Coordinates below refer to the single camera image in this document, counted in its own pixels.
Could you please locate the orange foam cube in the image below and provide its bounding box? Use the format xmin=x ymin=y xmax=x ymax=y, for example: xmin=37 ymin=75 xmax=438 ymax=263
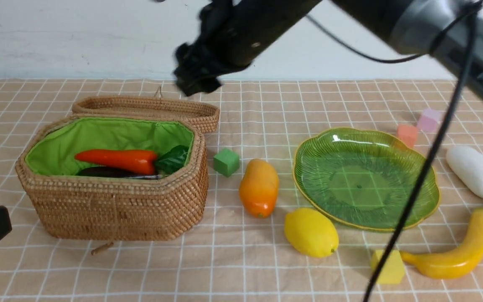
xmin=396 ymin=124 xmax=418 ymax=148

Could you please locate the yellow lemon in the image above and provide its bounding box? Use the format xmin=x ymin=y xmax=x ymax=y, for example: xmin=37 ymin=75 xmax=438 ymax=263
xmin=284 ymin=208 xmax=339 ymax=258

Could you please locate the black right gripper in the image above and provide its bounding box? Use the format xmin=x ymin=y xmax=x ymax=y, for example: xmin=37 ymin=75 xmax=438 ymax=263
xmin=173 ymin=0 xmax=249 ymax=97

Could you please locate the yellow foam cube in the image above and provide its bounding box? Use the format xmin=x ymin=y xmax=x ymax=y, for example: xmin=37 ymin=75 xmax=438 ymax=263
xmin=370 ymin=249 xmax=405 ymax=284

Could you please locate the pink foam cube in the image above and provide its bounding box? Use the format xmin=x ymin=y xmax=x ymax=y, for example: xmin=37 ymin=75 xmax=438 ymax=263
xmin=416 ymin=108 xmax=443 ymax=133

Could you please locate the green glass leaf plate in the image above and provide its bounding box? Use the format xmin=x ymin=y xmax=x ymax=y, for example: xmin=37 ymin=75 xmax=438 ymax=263
xmin=293 ymin=128 xmax=425 ymax=232

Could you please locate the checkered beige tablecloth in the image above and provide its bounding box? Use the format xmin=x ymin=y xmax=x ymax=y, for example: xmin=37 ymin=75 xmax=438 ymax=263
xmin=0 ymin=78 xmax=483 ymax=302

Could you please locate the orange mango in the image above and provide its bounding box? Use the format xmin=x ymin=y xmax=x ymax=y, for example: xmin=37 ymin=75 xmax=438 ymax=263
xmin=238 ymin=159 xmax=280 ymax=218

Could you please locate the white radish with leaves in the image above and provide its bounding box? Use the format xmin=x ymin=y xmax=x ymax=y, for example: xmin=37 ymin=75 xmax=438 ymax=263
xmin=445 ymin=145 xmax=483 ymax=199

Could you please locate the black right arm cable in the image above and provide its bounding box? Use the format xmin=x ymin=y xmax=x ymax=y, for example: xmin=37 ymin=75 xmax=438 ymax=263
xmin=306 ymin=0 xmax=483 ymax=302

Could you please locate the orange carrot with leaves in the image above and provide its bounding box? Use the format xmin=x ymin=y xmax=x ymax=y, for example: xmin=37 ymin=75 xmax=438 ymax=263
xmin=74 ymin=145 xmax=189 ymax=175

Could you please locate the purple eggplant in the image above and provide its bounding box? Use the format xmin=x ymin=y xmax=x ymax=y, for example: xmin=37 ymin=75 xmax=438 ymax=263
xmin=76 ymin=166 xmax=163 ymax=180

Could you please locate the green foam cube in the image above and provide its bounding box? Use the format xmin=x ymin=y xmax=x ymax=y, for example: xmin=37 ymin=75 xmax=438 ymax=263
xmin=213 ymin=148 xmax=240 ymax=177

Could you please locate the woven rattan basket lid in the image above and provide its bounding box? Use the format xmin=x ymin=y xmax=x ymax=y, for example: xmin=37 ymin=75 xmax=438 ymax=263
xmin=72 ymin=89 xmax=220 ymax=133

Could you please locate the woven rattan basket green lining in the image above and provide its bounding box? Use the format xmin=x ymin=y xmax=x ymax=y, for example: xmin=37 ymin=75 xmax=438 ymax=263
xmin=15 ymin=114 xmax=209 ymax=242

